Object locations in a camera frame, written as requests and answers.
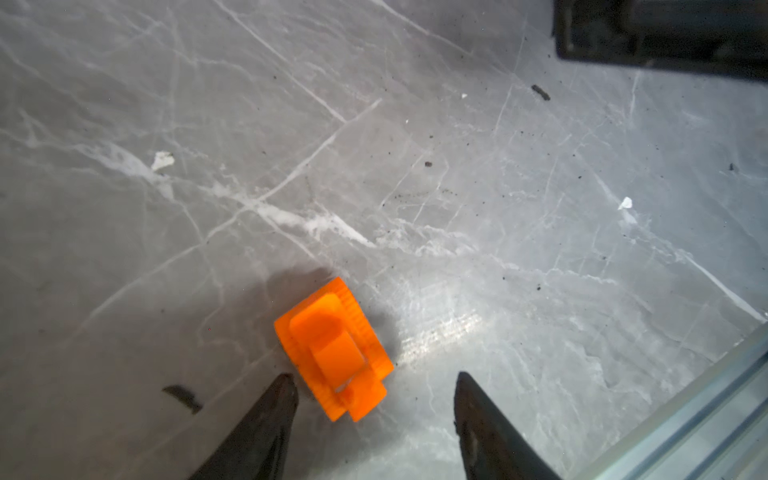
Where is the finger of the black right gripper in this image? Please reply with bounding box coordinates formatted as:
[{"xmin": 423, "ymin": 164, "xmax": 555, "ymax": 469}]
[{"xmin": 553, "ymin": 0, "xmax": 767, "ymax": 81}]

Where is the orange toy race car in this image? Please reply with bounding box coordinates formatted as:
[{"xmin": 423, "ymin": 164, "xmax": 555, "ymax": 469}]
[{"xmin": 274, "ymin": 277, "xmax": 394, "ymax": 422}]

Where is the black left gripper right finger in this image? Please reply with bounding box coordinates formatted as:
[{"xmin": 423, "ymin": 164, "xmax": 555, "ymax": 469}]
[{"xmin": 454, "ymin": 371, "xmax": 560, "ymax": 480}]

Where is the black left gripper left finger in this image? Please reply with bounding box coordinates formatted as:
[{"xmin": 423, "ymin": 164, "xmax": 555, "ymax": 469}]
[{"xmin": 190, "ymin": 374, "xmax": 299, "ymax": 480}]

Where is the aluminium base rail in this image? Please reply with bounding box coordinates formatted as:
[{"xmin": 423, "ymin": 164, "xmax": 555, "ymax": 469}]
[{"xmin": 577, "ymin": 325, "xmax": 767, "ymax": 479}]

